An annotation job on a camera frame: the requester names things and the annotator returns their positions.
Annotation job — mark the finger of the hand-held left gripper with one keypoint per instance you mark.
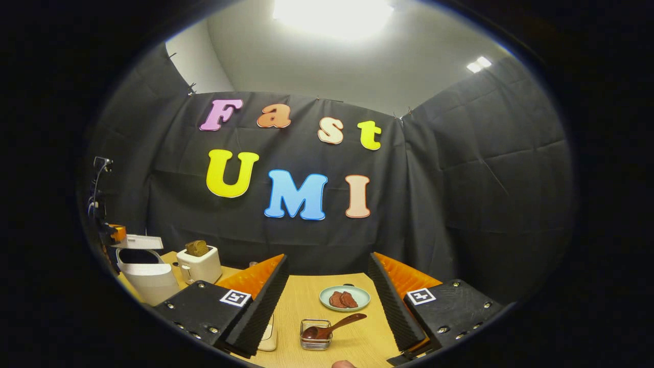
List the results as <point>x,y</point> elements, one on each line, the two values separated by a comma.
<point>119,233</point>

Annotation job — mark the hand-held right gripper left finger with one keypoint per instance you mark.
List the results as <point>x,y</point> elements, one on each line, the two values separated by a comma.
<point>260,312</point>

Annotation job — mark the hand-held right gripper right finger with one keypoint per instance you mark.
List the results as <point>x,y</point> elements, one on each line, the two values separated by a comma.
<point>393,312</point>

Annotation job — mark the brown wooden spoon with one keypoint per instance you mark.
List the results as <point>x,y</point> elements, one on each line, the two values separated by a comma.
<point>340,324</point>

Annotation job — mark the white rice cooker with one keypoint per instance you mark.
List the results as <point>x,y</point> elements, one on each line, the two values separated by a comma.
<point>150,283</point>

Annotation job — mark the pale green plate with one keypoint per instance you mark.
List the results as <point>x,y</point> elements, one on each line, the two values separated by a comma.
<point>363,294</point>

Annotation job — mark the red meat slices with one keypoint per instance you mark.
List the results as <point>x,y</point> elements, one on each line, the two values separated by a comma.
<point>342,300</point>

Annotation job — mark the white toaster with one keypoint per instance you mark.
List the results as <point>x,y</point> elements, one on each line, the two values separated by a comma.
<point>202,268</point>

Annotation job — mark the brown bread slices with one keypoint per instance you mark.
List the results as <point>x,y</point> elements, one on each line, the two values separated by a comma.
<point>196,248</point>

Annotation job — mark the black backdrop cloth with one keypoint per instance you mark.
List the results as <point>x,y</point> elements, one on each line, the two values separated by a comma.
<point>460,194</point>

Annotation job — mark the small ceiling light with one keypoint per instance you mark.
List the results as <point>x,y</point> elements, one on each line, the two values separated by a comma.
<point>479,64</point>

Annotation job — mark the large ceiling light panel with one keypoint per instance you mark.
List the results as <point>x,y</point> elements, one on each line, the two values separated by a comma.
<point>332,18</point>

